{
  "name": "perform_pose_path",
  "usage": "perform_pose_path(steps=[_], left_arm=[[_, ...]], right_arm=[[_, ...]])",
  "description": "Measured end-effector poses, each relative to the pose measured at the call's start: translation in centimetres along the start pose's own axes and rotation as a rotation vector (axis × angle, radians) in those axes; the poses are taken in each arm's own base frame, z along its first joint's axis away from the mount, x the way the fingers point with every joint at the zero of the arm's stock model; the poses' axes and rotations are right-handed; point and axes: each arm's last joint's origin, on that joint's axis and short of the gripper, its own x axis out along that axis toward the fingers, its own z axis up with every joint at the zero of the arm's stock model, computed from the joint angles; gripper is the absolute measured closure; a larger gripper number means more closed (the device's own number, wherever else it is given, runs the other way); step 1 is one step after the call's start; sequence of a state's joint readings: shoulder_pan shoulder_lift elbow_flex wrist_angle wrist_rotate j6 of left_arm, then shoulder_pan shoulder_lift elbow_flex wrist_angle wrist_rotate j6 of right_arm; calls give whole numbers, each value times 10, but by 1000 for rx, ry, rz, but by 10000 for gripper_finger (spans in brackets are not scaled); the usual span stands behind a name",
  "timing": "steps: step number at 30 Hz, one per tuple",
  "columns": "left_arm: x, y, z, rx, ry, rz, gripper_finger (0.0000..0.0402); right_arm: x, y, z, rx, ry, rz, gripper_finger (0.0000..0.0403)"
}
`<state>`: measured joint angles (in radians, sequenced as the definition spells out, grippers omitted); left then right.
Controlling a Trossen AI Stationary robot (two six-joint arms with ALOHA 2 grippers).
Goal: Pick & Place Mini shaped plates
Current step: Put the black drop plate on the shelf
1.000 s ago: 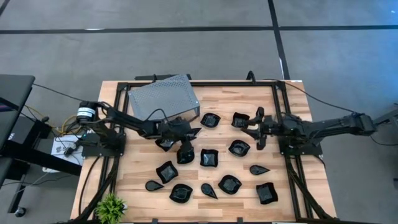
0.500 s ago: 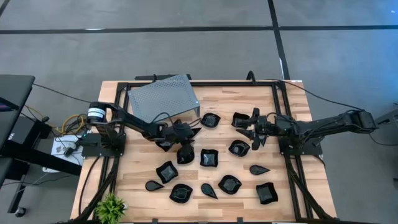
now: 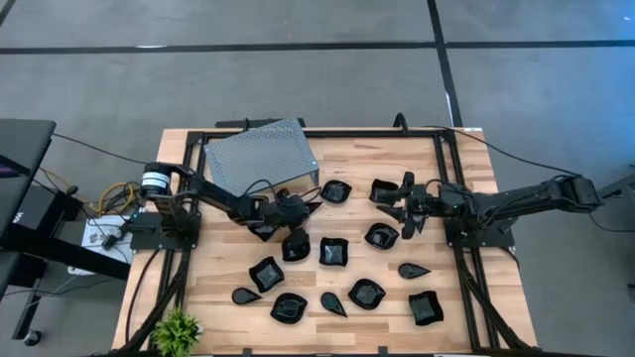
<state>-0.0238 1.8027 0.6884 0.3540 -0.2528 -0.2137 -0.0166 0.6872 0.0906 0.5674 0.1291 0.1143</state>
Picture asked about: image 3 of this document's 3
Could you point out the white printed box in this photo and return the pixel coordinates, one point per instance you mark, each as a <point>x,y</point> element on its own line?
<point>94,238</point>

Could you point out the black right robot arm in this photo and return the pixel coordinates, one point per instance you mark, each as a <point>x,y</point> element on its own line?
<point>526,196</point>

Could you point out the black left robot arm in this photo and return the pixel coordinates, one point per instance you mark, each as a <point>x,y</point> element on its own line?
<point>218,193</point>

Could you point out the black desk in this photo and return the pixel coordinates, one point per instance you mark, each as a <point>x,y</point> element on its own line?
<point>25,139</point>

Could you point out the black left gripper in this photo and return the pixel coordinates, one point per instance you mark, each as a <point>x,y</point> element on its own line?
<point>288,210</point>

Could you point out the black caster wheel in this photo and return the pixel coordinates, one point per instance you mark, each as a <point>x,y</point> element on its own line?
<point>33,338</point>

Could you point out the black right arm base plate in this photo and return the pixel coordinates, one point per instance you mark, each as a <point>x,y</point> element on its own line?
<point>501,240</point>

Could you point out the white power strip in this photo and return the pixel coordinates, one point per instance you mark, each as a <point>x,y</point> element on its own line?
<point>79,271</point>

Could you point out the black equipment stand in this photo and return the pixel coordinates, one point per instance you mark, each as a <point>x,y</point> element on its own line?
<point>620,188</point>

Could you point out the green artificial plant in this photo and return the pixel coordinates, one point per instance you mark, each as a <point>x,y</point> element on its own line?
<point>176,332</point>

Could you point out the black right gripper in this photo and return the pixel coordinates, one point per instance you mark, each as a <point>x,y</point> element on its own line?
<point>424,203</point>

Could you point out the grey perforated metal shelf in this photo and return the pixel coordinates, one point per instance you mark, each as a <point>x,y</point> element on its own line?
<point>258,154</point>

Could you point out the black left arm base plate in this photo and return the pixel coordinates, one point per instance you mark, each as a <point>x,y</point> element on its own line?
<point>144,240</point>

